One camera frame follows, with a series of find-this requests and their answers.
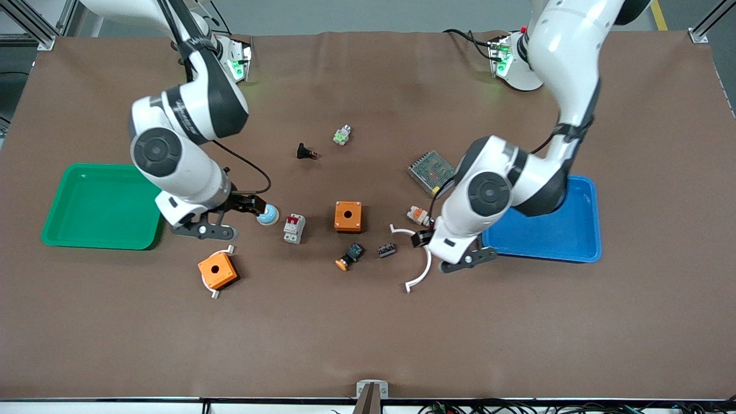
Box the white circuit breaker red switches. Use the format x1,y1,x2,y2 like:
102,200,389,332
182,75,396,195
283,213,306,245

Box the black base cable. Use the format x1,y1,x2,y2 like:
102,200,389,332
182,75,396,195
443,28,496,59

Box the orange box with hole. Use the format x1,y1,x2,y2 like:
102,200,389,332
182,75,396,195
197,252,239,290

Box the aluminium frame profile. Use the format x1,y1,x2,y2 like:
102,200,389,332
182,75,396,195
687,0,736,44
0,0,78,51

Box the orange mushroom push button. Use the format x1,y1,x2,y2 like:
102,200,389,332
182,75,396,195
335,243,365,271

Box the metal mesh power supply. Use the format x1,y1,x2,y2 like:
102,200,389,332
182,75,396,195
407,150,458,196

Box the blue plastic tray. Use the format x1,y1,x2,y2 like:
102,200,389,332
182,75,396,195
482,174,603,263

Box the brown table mat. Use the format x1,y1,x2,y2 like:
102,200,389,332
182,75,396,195
0,30,736,400

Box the grey table edge bracket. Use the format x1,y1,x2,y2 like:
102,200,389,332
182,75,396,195
355,379,389,414

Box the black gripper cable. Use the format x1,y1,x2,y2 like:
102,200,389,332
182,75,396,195
213,141,272,195

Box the orange box with black base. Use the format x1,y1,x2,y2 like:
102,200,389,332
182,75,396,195
334,201,363,233

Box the green plastic tray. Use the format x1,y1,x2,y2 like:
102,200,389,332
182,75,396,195
40,163,164,251

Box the arm base panel green light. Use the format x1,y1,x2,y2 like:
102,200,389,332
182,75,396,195
216,34,254,84

